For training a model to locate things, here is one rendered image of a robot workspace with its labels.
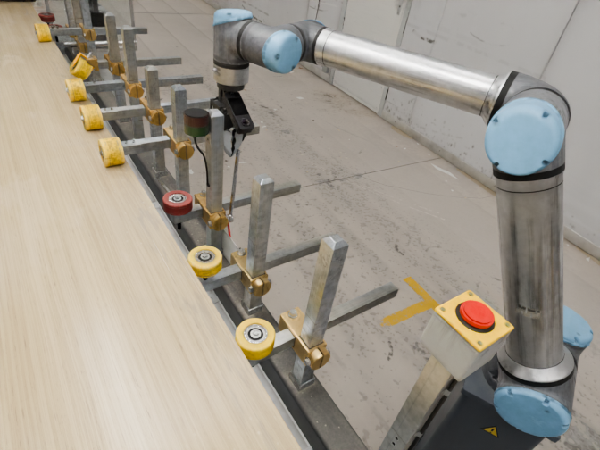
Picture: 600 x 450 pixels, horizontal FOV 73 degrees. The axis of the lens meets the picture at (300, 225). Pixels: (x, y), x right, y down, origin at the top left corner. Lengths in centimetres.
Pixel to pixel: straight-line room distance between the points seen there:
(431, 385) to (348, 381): 129
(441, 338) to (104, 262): 74
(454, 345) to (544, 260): 39
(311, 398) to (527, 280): 53
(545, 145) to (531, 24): 271
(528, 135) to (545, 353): 47
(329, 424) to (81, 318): 56
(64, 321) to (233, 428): 39
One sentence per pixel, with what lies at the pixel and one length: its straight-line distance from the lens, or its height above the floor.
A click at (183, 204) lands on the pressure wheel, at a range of 116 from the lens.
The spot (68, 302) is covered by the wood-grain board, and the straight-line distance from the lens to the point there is 96.
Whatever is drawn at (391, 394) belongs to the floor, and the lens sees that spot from 194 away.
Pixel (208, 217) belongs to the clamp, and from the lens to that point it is 119.
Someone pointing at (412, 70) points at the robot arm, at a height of 134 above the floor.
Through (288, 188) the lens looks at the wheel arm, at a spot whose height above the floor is 86.
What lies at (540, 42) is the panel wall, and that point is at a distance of 341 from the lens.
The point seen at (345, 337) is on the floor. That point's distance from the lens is 204.
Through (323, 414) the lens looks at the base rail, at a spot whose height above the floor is 70.
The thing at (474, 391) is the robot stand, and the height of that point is 60.
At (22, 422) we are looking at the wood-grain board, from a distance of 83.
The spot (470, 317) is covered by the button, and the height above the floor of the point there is 123.
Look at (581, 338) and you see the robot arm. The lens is 121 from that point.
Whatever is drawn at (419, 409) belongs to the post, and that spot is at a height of 102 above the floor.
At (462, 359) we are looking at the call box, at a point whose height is 119.
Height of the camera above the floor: 159
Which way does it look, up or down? 38 degrees down
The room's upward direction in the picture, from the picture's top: 10 degrees clockwise
